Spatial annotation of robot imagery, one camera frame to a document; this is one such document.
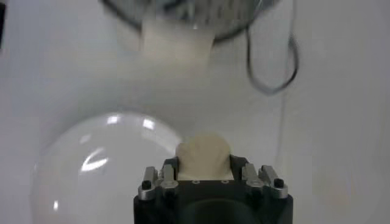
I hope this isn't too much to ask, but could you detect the white steamed baozi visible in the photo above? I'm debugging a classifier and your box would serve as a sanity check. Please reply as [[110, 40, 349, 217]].
[[175, 132, 235, 181]]

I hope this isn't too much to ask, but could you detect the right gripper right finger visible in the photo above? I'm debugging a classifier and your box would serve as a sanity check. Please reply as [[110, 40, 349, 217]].
[[229, 154, 289, 200]]

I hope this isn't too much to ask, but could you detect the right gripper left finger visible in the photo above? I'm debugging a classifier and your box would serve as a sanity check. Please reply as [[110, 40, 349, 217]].
[[137, 156, 180, 201]]

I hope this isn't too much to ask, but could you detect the white round plate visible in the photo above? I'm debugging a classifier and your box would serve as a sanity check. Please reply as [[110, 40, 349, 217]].
[[29, 111, 185, 224]]

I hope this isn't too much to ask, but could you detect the black wire loop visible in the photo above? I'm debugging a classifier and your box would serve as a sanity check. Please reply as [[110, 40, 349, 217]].
[[245, 0, 300, 96]]

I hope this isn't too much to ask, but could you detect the perforated steel steamer basket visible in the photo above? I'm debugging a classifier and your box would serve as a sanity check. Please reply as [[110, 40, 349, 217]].
[[100, 0, 281, 42]]

